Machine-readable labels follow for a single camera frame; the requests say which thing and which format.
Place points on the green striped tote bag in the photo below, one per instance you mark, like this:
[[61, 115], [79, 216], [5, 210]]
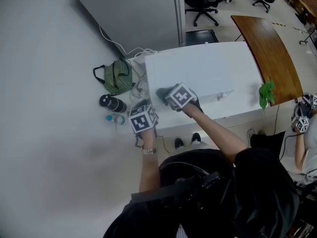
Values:
[[116, 77]]

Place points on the clear plastic water bottle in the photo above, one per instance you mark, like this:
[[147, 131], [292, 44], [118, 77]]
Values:
[[116, 119]]

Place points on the person's black shoe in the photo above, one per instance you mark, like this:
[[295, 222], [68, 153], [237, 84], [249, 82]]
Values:
[[178, 143], [196, 137]]

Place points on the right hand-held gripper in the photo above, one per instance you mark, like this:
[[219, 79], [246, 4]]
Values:
[[179, 95]]

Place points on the person's black clothing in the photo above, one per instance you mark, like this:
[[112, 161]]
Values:
[[260, 185]]

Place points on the black bag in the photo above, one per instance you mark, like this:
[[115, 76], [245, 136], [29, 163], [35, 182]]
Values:
[[267, 142]]

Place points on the grey wiping cloth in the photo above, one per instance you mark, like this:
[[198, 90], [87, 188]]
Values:
[[162, 93]]

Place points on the person's left black shoe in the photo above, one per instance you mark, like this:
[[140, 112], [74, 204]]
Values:
[[178, 143]]

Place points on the person's left forearm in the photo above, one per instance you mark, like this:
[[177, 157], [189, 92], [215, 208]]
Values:
[[148, 168]]

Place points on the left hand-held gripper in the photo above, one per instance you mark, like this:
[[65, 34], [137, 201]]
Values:
[[142, 120]]

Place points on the black body harness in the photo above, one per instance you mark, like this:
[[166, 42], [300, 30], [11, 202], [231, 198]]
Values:
[[213, 180]]

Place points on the black square stool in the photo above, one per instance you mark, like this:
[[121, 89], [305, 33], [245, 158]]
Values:
[[201, 36]]

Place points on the person's right forearm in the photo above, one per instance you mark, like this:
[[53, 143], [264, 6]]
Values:
[[213, 128]]

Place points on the grey partition panel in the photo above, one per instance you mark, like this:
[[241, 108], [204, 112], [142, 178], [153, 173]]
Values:
[[136, 9]]

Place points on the green leafy plant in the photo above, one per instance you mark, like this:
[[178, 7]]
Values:
[[267, 92]]

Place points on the black insulated bottle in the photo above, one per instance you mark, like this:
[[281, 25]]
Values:
[[112, 102]]

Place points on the large wooden table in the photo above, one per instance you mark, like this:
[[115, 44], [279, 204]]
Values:
[[267, 53]]

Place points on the person's right black shoe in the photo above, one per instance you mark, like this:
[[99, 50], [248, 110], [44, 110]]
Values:
[[196, 137]]

